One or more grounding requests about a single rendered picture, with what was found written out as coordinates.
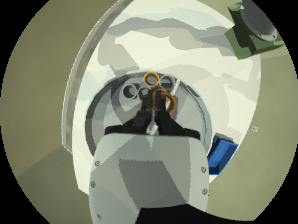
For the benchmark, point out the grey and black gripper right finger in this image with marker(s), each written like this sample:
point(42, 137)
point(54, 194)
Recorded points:
point(168, 126)

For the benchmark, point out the blue plastic crate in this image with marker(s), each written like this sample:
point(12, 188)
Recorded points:
point(220, 154)

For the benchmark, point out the grey metal bushing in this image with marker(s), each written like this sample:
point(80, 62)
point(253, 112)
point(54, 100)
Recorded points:
point(125, 91)
point(170, 78)
point(139, 92)

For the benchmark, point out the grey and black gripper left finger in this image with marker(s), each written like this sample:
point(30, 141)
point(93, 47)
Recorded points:
point(136, 124)

